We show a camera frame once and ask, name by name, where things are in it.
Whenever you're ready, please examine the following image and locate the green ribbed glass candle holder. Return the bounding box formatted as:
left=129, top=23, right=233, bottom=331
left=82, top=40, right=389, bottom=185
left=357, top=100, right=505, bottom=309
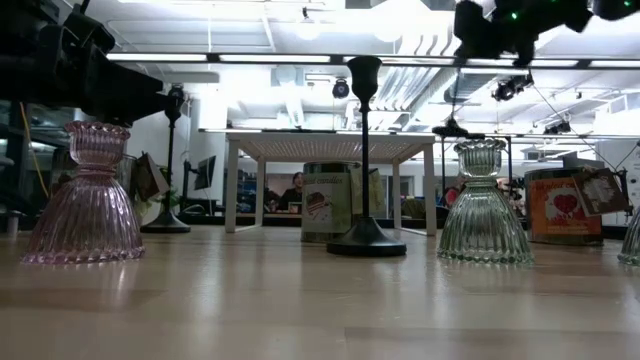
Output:
left=436, top=138, right=536, bottom=266
left=616, top=205, right=640, bottom=267

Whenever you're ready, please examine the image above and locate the green artificial plant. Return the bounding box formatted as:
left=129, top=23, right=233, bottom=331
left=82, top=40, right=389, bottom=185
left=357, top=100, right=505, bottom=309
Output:
left=133, top=167, right=184, bottom=224

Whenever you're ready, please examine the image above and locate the short black candlestick holder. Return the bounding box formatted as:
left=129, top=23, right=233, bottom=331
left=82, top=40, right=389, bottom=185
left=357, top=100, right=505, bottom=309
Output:
left=326, top=55, right=408, bottom=259

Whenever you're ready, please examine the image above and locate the pink ribbed glass candle holder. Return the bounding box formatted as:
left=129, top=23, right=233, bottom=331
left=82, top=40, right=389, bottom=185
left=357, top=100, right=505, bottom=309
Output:
left=21, top=120, right=147, bottom=266

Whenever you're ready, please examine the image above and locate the white perforated metal shelf riser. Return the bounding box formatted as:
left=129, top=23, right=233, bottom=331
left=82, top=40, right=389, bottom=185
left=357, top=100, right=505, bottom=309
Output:
left=224, top=130, right=438, bottom=237

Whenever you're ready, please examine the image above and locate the person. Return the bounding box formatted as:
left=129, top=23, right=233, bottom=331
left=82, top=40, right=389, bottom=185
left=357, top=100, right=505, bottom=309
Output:
left=277, top=171, right=304, bottom=211

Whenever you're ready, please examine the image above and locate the medium black candlestick holder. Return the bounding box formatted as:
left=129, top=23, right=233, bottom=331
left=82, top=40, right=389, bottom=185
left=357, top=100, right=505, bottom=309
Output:
left=140, top=83, right=192, bottom=235

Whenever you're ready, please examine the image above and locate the yellow cable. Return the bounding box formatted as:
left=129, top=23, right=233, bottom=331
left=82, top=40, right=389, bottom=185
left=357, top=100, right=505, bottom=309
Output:
left=18, top=102, right=51, bottom=199

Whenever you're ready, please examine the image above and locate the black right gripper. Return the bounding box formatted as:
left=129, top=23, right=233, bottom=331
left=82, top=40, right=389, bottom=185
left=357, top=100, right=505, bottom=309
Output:
left=452, top=0, right=507, bottom=60

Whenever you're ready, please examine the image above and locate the black computer monitor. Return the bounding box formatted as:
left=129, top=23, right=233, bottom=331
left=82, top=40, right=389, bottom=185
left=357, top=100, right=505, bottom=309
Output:
left=193, top=154, right=218, bottom=192

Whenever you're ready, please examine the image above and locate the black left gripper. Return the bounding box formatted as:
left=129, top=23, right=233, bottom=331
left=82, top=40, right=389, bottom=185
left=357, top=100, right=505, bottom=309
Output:
left=0, top=52, right=177, bottom=127

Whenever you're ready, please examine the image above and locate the vanilla candle tin green label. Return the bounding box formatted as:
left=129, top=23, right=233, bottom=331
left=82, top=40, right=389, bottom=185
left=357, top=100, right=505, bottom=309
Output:
left=300, top=160, right=387, bottom=245

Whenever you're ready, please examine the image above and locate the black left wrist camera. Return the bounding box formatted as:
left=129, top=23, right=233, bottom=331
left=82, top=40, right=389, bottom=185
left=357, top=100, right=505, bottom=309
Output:
left=37, top=8, right=117, bottom=56

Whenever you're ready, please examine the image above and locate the candle tin orange heart label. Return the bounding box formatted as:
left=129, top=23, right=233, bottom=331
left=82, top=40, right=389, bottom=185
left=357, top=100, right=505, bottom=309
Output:
left=523, top=166, right=631, bottom=247

